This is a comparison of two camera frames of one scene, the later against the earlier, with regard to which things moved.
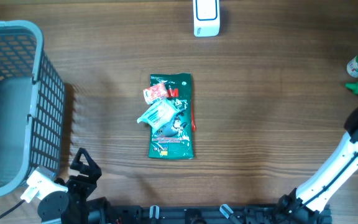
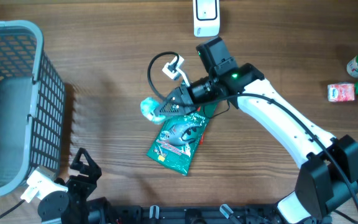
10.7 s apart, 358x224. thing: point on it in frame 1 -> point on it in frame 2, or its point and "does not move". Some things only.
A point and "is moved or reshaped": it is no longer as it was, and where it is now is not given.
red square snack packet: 155,93 -> 340,92
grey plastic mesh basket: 22,107 does not move
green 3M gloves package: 176,140 is moved or reshaped
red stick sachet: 192,121 -> 201,140
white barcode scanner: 206,18 does not move
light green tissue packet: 159,115 is moved or reshaped
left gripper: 92,170 does not move
